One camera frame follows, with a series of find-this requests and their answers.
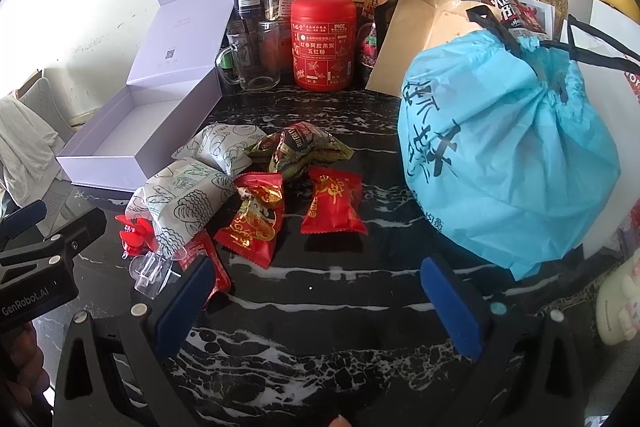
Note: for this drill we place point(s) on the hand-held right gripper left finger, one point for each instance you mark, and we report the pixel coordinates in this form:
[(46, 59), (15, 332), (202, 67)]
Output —
[(182, 307)]

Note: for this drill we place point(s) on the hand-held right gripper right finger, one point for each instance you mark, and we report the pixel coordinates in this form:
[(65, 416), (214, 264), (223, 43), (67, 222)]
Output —
[(452, 307)]

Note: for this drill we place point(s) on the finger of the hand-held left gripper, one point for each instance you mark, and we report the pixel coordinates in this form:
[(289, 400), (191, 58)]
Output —
[(65, 237), (20, 214)]

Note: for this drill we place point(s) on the clear plastic clip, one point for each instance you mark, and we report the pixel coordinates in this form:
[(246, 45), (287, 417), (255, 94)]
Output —
[(150, 274)]

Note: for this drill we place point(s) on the red ketchup sachet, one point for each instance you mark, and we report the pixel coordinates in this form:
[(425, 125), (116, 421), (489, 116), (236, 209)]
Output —
[(221, 278)]

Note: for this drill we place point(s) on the white printed bread packet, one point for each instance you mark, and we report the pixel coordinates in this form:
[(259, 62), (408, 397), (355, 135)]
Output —
[(220, 147), (185, 197)]

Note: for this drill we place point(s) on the red figure print candy packet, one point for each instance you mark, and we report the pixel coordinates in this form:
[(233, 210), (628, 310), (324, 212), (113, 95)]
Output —
[(255, 217)]

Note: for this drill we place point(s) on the red gold print candy packet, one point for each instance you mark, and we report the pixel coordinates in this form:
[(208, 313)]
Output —
[(332, 202)]

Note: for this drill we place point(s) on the green brown snack packet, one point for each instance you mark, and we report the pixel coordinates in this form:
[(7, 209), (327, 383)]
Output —
[(295, 147)]

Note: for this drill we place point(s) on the lavender gift box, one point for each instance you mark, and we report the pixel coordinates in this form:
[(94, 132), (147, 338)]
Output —
[(165, 57)]

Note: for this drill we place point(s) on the person's left hand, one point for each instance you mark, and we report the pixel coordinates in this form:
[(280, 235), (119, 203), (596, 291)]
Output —
[(30, 357)]

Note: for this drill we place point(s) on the red plastic clip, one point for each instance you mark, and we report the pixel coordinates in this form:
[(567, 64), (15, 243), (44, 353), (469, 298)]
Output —
[(132, 237)]

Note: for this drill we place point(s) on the light grey garment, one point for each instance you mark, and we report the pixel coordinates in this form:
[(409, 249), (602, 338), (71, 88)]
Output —
[(25, 142)]

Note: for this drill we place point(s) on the grey leaf pattern chair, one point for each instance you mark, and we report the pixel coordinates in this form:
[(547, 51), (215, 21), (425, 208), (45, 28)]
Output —
[(42, 89)]

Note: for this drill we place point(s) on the white plush toy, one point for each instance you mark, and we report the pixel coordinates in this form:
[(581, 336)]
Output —
[(617, 307)]

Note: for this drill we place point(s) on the glass mug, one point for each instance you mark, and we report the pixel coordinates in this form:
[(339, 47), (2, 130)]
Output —
[(250, 67)]

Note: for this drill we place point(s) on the kraft paper envelope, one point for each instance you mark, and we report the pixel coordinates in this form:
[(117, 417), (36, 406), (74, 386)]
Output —
[(415, 37)]

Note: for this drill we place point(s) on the red canister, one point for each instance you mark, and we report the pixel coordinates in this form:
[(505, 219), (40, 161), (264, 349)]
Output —
[(322, 47)]

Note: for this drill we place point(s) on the red black snack packet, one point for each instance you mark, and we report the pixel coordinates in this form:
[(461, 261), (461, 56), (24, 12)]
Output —
[(510, 9)]

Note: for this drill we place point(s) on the white tote bag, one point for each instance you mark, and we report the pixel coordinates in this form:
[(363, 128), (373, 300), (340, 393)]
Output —
[(615, 14)]

